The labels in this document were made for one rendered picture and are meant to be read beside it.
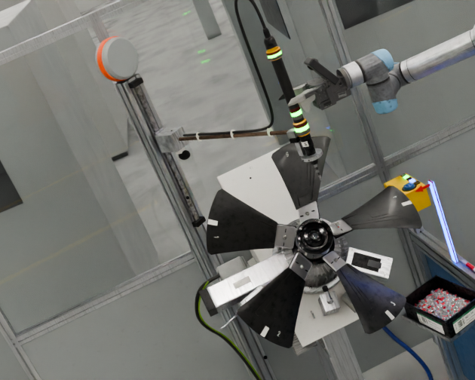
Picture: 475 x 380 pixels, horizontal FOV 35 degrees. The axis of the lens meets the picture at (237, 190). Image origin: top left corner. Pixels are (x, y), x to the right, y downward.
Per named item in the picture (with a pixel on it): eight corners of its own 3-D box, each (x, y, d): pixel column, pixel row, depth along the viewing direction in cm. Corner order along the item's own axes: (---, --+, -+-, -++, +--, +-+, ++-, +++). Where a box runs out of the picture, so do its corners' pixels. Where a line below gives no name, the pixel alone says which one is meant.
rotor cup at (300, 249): (282, 244, 252) (282, 234, 239) (312, 216, 254) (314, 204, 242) (313, 275, 248) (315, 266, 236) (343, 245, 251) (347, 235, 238)
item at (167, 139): (160, 154, 280) (151, 134, 277) (172, 145, 284) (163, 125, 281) (178, 154, 273) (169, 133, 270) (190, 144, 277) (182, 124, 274)
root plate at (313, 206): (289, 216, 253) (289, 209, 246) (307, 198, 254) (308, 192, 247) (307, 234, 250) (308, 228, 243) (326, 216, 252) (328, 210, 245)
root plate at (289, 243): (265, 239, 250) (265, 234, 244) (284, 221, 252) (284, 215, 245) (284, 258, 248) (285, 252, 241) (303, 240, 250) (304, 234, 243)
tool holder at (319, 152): (292, 162, 238) (282, 135, 235) (304, 151, 243) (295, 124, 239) (315, 162, 232) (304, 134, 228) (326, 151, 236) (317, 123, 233)
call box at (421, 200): (390, 206, 293) (382, 182, 289) (413, 194, 294) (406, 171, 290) (409, 219, 278) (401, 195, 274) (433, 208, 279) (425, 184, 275)
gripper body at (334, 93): (320, 111, 229) (354, 95, 230) (311, 86, 226) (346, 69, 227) (311, 106, 236) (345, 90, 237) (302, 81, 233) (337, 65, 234)
